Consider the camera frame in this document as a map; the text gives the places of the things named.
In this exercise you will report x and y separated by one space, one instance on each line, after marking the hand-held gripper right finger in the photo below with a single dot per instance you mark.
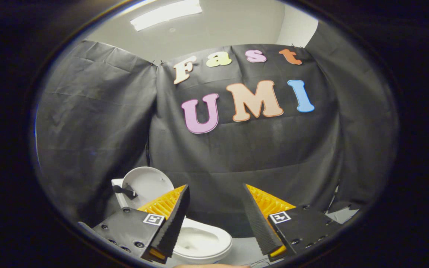
259 227

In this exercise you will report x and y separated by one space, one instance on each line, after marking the ceiling light panel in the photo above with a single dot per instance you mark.
166 13

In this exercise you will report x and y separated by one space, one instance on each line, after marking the black backdrop cloth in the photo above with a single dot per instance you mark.
237 156

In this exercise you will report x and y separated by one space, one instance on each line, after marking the white toilet lid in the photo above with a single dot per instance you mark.
147 182

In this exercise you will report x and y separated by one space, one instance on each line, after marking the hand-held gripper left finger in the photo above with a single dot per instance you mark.
173 227

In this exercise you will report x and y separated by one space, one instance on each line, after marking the white toilet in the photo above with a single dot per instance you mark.
203 242

